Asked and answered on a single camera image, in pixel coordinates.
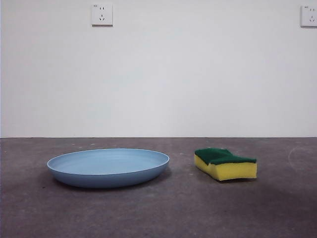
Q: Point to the blue round plate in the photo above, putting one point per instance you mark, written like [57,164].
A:
[106,178]

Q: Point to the yellow sponge with green pad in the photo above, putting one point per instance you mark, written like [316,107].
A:
[235,172]

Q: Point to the white wall socket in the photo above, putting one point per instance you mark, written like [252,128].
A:
[309,16]
[102,15]

